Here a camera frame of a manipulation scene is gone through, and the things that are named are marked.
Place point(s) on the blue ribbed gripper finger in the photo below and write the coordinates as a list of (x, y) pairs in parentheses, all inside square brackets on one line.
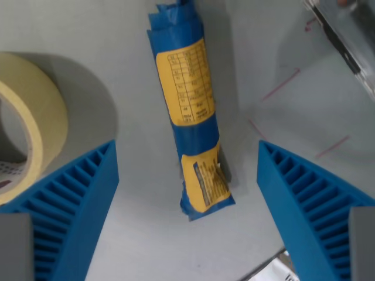
[(304, 205), (76, 199)]

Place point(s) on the brown tobacco pouch with warning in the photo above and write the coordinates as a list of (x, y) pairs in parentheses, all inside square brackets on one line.
[(278, 270)]

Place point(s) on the blue bag with yellow labels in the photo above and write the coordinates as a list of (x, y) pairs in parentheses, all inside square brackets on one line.
[(193, 137)]

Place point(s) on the beige masking tape roll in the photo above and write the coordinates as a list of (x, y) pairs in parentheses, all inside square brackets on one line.
[(44, 96)]

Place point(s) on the clear plastic case with black edge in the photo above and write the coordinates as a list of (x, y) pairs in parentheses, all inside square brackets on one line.
[(350, 55)]

